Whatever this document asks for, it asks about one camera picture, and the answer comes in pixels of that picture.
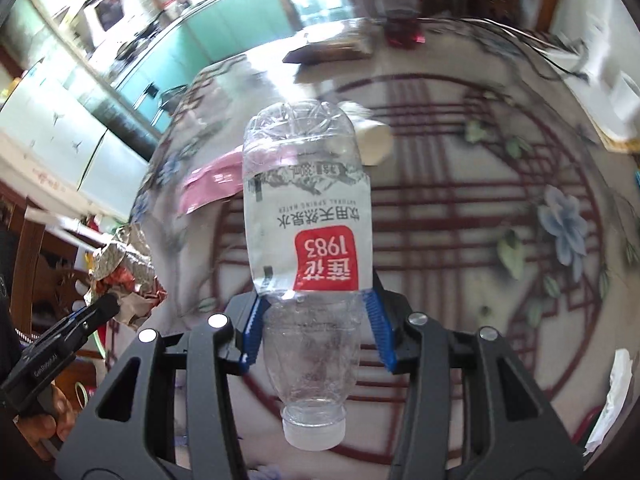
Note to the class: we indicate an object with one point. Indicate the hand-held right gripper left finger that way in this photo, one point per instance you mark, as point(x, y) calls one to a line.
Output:
point(252, 332)

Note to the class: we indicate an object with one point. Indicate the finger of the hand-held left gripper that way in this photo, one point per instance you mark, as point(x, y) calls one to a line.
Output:
point(77, 317)
point(50, 360)

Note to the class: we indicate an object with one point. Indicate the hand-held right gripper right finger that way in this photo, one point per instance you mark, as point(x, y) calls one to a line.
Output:
point(380, 332)

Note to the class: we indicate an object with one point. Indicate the clear plastic bottle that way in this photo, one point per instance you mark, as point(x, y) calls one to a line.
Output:
point(307, 240)

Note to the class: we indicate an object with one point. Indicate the person's left hand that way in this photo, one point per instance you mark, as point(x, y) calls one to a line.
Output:
point(57, 425)

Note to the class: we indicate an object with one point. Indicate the carved wooden chair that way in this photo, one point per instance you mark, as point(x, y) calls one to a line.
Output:
point(45, 280)

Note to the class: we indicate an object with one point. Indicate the crumpled silver wrapper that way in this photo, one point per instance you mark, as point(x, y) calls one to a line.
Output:
point(125, 250)

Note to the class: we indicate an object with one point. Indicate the floral tablecloth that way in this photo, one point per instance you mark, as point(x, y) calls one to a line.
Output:
point(450, 260)

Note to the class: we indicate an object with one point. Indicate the pink wrapper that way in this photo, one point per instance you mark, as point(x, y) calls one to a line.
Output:
point(210, 185)

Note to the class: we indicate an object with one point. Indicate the white refrigerator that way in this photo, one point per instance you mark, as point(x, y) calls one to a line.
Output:
point(60, 130)

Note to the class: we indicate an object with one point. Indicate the paper cup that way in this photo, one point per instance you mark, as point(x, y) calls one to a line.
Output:
point(372, 140)

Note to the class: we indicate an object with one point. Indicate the white tissue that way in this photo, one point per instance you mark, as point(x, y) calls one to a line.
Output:
point(612, 395)

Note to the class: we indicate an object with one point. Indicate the teal kitchen cabinets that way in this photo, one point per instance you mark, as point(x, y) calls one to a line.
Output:
point(165, 70)

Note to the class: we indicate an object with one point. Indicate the red translucent container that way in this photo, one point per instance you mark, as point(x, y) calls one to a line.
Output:
point(402, 25)

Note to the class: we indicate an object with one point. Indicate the microwave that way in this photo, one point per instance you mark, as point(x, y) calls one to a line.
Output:
point(107, 10)

